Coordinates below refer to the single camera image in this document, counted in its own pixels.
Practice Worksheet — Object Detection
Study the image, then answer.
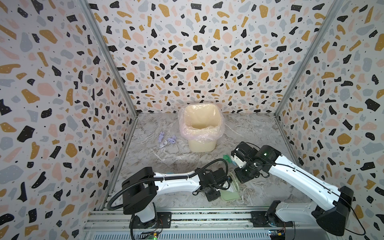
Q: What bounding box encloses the green plastic dustpan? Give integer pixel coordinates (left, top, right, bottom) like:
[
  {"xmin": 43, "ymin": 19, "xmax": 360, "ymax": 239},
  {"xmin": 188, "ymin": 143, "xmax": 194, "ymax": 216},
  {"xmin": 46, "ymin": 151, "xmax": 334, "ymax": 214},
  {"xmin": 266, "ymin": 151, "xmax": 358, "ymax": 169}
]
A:
[{"xmin": 220, "ymin": 190, "xmax": 241, "ymax": 202}]

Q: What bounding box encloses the cream trash bin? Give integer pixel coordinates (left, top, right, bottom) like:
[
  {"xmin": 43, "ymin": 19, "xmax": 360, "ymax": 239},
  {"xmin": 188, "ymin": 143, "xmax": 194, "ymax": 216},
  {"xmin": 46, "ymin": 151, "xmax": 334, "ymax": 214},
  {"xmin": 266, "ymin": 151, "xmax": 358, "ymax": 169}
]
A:
[{"xmin": 182, "ymin": 103, "xmax": 223, "ymax": 153}]

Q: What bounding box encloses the green hand brush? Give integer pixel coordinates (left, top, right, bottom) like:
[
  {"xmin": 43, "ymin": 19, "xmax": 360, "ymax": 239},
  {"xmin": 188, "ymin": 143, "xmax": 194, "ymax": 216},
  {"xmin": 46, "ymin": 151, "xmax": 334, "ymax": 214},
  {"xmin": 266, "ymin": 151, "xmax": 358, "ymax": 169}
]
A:
[{"xmin": 228, "ymin": 175, "xmax": 239, "ymax": 193}]

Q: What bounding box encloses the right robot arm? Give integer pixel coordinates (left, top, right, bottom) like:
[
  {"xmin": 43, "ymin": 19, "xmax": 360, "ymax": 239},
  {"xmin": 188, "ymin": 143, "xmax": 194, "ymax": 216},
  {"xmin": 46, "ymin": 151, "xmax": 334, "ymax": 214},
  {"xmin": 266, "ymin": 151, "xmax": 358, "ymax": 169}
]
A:
[{"xmin": 231, "ymin": 142, "xmax": 354, "ymax": 237}]

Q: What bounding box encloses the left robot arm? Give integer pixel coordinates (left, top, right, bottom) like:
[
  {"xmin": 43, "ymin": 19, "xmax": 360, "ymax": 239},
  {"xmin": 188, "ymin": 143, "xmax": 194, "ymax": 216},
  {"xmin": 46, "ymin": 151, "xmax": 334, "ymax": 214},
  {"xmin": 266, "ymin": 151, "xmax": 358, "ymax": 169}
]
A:
[{"xmin": 122, "ymin": 167, "xmax": 233, "ymax": 223}]

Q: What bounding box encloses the purple white paper scrap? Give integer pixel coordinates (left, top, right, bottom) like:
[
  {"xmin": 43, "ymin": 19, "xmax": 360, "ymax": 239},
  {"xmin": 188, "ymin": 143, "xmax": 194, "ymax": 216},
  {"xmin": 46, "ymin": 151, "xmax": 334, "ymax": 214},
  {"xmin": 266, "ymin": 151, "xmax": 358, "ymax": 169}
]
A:
[{"xmin": 158, "ymin": 132, "xmax": 168, "ymax": 149}]

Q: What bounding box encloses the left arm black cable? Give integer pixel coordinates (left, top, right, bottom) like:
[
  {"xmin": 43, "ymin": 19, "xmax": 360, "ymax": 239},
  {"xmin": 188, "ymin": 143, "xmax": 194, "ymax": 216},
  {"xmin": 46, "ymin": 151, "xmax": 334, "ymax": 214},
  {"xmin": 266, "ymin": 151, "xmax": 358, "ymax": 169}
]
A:
[{"xmin": 106, "ymin": 158, "xmax": 230, "ymax": 211}]

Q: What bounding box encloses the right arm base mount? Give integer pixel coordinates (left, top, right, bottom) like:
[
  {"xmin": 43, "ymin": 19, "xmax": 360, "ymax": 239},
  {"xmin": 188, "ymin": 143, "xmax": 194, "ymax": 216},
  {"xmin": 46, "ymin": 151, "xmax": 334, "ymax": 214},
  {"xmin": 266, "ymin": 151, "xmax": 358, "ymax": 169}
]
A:
[{"xmin": 250, "ymin": 211, "xmax": 294, "ymax": 228}]

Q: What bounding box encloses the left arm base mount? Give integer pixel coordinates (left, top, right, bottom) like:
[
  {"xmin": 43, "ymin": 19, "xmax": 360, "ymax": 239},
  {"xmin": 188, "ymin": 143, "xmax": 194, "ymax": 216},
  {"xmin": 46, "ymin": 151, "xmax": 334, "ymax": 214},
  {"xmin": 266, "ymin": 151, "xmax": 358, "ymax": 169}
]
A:
[{"xmin": 130, "ymin": 212, "xmax": 172, "ymax": 229}]

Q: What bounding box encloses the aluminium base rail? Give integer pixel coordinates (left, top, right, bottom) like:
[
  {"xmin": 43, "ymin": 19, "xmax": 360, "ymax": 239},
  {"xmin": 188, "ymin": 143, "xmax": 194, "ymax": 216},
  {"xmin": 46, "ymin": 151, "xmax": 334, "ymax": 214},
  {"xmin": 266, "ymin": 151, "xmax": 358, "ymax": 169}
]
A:
[{"xmin": 80, "ymin": 207, "xmax": 336, "ymax": 240}]

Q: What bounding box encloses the right aluminium corner post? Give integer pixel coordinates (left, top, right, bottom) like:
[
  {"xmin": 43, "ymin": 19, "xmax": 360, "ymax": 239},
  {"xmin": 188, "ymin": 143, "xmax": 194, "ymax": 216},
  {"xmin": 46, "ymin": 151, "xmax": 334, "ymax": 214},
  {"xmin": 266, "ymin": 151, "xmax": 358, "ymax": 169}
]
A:
[{"xmin": 274, "ymin": 0, "xmax": 344, "ymax": 119}]

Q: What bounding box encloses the aluminium corner post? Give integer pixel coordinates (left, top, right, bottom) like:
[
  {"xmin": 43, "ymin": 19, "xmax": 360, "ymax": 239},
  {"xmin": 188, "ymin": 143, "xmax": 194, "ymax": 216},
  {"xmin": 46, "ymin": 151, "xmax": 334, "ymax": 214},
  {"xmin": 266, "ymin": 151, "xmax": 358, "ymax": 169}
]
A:
[
  {"xmin": 274, "ymin": 0, "xmax": 344, "ymax": 119},
  {"xmin": 78, "ymin": 0, "xmax": 138, "ymax": 119}
]

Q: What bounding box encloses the left aluminium corner post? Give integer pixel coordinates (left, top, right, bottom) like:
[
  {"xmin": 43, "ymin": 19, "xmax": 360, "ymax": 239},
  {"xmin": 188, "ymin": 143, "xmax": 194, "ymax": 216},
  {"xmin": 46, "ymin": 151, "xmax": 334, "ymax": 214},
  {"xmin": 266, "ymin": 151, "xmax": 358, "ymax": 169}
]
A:
[{"xmin": 78, "ymin": 0, "xmax": 138, "ymax": 119}]

